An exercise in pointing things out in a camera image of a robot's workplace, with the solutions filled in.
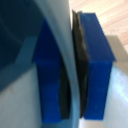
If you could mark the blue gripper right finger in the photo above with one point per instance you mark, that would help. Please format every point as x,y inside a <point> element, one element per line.
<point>98,73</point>

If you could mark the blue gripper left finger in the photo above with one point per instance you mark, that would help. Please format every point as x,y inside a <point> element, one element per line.
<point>48,83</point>

